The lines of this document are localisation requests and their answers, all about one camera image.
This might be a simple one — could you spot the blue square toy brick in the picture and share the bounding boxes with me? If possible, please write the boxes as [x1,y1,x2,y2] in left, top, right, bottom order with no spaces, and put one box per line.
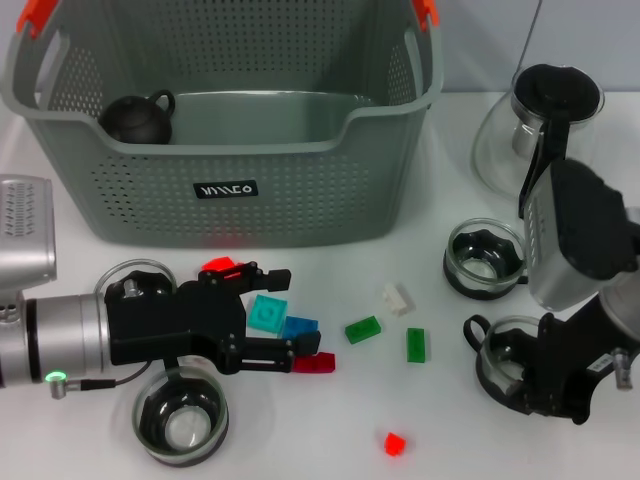
[283,315,320,344]

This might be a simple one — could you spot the right arm connector cable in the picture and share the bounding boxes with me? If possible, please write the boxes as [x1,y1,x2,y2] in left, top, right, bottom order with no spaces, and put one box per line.
[612,348,634,392]

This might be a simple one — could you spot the grey-green perforated plastic storage bin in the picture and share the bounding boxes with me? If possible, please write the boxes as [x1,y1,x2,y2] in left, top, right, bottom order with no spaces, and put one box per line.
[0,0,446,250]

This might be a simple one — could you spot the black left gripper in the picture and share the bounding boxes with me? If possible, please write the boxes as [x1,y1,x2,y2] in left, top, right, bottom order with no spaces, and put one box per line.
[103,260,322,375]

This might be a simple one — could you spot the black clay teapot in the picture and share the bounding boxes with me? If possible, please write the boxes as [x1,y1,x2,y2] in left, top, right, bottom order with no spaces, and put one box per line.
[98,89,177,146]

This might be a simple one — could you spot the arm connector cable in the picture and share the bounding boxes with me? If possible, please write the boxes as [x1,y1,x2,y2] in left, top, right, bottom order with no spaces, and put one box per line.
[47,360,151,400]
[612,348,634,392]

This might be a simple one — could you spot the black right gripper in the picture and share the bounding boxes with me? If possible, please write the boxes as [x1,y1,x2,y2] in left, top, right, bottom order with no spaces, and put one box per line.
[514,294,621,426]

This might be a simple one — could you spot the glass teacup with black sleeve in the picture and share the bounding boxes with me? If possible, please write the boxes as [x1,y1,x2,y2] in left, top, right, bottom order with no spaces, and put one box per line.
[442,217,530,301]
[94,258,176,301]
[131,352,230,469]
[463,314,551,404]

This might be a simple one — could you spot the green toy brick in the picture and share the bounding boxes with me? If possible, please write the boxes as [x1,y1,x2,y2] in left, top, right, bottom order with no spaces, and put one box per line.
[343,314,381,345]
[405,327,427,364]

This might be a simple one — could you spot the left arm connector cable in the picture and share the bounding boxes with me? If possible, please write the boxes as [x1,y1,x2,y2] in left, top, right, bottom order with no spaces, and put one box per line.
[47,360,151,400]

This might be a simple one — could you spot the teal square toy plate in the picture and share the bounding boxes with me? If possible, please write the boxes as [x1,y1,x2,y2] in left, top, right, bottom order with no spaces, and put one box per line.
[245,293,290,334]

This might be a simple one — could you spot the dark red long toy brick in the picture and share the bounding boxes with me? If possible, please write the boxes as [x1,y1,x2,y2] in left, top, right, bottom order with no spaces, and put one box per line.
[292,351,337,375]

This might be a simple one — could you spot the white toy brick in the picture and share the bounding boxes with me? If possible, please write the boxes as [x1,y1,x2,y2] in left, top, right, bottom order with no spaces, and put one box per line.
[382,282,417,317]

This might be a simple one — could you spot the glass teapot with black handle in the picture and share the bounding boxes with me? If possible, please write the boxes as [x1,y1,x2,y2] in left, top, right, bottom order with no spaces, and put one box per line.
[470,62,606,221]

